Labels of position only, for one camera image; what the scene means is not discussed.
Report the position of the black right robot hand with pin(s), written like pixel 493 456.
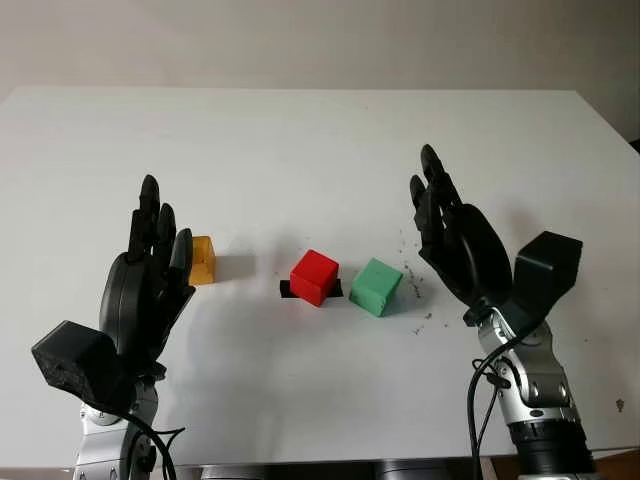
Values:
pixel 475 260

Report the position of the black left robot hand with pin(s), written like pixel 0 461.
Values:
pixel 135 300

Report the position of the yellow wooden block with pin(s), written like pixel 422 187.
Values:
pixel 202 260

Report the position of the green wooden block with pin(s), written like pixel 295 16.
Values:
pixel 375 287

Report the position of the red wooden block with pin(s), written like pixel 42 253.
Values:
pixel 312 277

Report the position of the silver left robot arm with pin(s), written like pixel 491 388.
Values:
pixel 102 445

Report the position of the black tape strip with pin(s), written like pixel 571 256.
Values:
pixel 285 291

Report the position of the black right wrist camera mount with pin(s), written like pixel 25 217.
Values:
pixel 547 270

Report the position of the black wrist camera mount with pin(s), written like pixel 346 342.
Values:
pixel 547 270
pixel 75 360

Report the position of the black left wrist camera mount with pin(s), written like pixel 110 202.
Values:
pixel 75 360

